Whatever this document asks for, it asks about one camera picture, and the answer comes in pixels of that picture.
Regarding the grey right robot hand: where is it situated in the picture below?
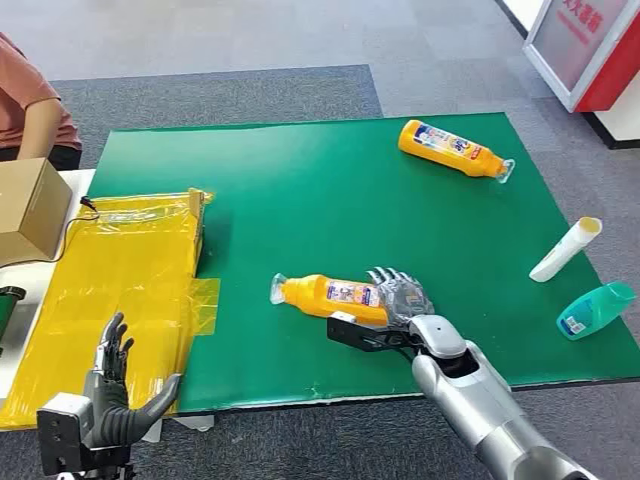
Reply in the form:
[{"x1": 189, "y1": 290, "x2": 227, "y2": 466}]
[{"x1": 367, "y1": 266, "x2": 436, "y2": 328}]

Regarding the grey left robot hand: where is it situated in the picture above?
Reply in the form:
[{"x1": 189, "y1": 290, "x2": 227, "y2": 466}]
[{"x1": 82, "y1": 312, "x2": 182, "y2": 452}]

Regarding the orange Tide detergent bottle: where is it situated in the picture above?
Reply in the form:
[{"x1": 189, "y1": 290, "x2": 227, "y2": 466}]
[
  {"x1": 269, "y1": 272, "x2": 392, "y2": 328},
  {"x1": 398, "y1": 119, "x2": 516, "y2": 185}
]

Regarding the white tube bottle yellow cap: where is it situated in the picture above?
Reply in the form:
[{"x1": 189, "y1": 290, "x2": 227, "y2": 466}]
[{"x1": 528, "y1": 216, "x2": 604, "y2": 284}]

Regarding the teal plastic bottle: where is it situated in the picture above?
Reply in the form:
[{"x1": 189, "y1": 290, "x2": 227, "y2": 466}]
[{"x1": 556, "y1": 281, "x2": 638, "y2": 342}]

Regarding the white paper sheet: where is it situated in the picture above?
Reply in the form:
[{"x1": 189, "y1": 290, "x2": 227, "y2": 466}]
[{"x1": 142, "y1": 413, "x2": 215, "y2": 444}]

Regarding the green table mat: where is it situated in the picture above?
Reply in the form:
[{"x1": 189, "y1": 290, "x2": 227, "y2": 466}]
[{"x1": 87, "y1": 112, "x2": 640, "y2": 415}]

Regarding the dark green container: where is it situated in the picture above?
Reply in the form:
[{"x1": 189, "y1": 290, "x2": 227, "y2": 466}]
[{"x1": 0, "y1": 286, "x2": 27, "y2": 359}]

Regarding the brown cardboard box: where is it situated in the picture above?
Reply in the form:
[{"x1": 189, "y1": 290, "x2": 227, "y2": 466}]
[{"x1": 0, "y1": 157, "x2": 74, "y2": 268}]

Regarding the person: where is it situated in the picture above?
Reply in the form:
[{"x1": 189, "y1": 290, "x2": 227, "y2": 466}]
[{"x1": 0, "y1": 31, "x2": 84, "y2": 172}]

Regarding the red white display cabinet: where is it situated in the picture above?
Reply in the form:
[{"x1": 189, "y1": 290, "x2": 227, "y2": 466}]
[{"x1": 522, "y1": 0, "x2": 640, "y2": 150}]

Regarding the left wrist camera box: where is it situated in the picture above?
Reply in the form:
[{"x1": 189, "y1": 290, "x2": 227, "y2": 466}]
[{"x1": 36, "y1": 392, "x2": 97, "y2": 477}]

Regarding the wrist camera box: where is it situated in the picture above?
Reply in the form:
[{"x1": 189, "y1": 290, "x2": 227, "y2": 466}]
[
  {"x1": 36, "y1": 392, "x2": 97, "y2": 477},
  {"x1": 327, "y1": 311, "x2": 416, "y2": 354}
]

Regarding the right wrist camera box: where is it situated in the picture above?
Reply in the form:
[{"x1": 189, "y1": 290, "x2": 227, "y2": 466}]
[{"x1": 327, "y1": 311, "x2": 416, "y2": 354}]

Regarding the thin black table cable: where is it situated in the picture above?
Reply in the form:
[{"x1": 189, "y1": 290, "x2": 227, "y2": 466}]
[{"x1": 0, "y1": 196, "x2": 101, "y2": 270}]

